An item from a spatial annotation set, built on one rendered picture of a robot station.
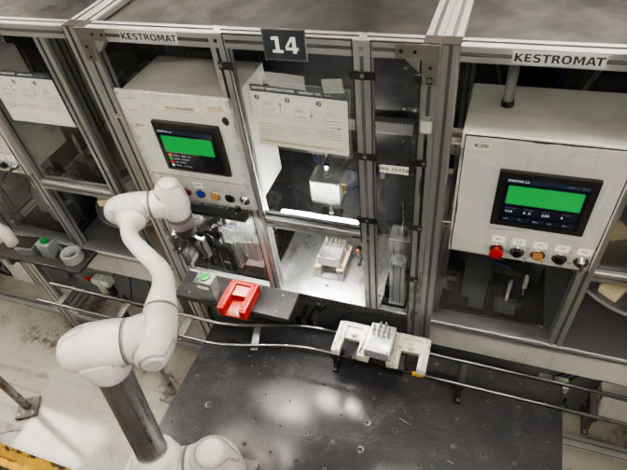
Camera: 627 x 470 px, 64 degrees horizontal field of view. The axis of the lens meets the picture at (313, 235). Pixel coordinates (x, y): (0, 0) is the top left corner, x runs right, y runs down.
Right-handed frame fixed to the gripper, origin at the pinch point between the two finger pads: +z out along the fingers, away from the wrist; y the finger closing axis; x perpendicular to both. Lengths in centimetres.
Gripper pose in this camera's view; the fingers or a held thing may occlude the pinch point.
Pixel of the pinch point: (197, 260)
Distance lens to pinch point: 208.0
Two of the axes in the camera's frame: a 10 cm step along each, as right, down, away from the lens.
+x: -3.2, 7.0, -6.4
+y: -9.4, -1.7, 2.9
